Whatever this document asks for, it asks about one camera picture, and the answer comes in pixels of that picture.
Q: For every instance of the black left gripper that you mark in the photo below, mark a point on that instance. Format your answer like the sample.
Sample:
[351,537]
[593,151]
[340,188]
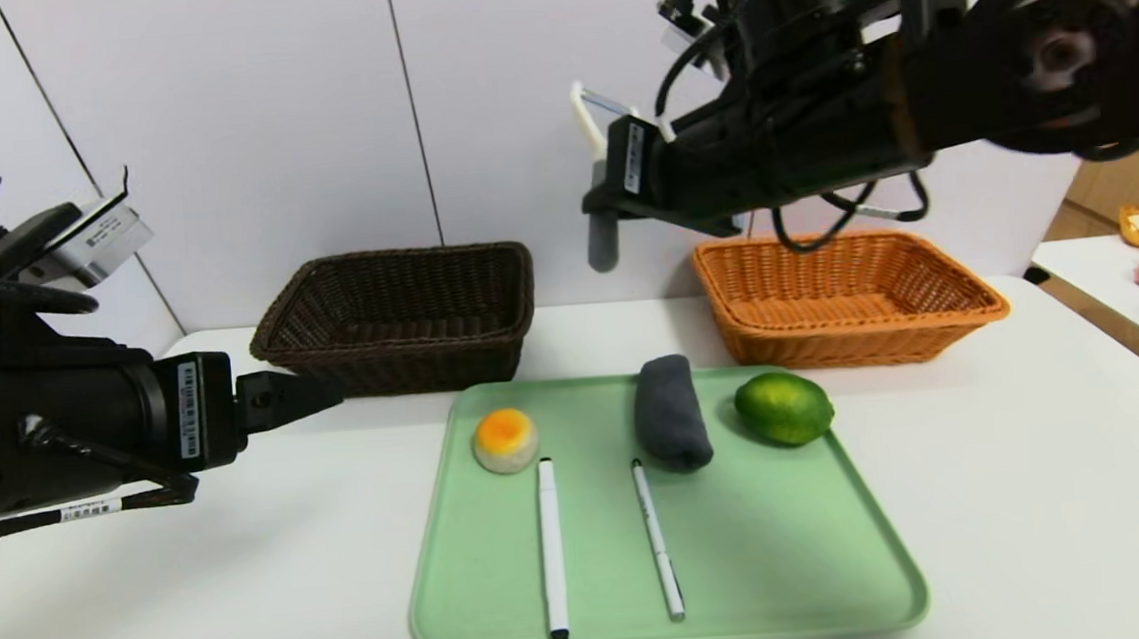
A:
[197,407]

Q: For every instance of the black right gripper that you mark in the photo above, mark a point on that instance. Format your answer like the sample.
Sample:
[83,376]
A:
[635,163]

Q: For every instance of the dark grey towel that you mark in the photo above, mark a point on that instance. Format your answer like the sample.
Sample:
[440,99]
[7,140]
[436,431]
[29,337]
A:
[672,418]

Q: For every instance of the yellow topped round pastry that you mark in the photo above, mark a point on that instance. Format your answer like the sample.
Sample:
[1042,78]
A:
[505,444]

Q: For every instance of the green round citrus fruit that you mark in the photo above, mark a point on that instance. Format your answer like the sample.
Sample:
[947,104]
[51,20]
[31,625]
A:
[784,410]

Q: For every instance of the thick white marker black cap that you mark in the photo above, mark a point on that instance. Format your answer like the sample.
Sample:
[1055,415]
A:
[553,551]

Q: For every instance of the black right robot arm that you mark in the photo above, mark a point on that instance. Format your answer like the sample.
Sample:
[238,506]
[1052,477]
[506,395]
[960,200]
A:
[816,122]

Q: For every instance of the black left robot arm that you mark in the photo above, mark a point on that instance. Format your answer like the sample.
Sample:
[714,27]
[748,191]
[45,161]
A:
[35,417]

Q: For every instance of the dark brown wicker basket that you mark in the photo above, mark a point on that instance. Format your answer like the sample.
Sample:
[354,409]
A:
[402,366]

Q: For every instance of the orange wicker basket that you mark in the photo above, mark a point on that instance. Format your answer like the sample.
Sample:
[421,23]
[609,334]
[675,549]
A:
[832,341]

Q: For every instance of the thin black zip tie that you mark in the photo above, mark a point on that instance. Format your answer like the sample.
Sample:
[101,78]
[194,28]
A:
[126,185]

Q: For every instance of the slim white pen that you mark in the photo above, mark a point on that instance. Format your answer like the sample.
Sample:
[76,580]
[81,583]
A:
[657,544]

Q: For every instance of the light green plastic tray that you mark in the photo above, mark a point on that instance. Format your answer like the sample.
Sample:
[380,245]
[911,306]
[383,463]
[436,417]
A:
[766,546]

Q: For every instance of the white side table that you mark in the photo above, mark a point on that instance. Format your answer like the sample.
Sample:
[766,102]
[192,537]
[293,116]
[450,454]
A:
[1098,273]

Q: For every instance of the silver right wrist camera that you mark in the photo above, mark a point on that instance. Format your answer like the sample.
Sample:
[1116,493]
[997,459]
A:
[685,31]

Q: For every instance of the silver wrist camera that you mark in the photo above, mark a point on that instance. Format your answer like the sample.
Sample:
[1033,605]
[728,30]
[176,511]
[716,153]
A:
[685,31]
[98,242]

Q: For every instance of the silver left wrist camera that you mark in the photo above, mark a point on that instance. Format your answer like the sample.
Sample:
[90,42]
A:
[98,242]

